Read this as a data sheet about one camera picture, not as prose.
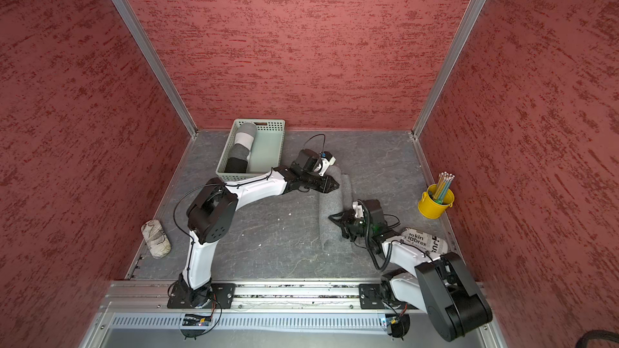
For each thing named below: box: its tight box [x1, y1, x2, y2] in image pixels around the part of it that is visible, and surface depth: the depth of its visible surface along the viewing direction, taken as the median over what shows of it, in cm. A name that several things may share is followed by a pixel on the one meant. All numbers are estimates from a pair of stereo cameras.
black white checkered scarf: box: [224, 122, 258, 174], surface depth 108 cm
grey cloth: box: [318, 165, 354, 256], surface depth 86 cm
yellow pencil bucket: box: [417, 183, 456, 220], surface depth 89 cm
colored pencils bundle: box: [433, 170, 456, 204], surface depth 87 cm
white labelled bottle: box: [400, 227, 449, 256], surface depth 85 cm
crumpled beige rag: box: [141, 219, 172, 259], surface depth 85 cm
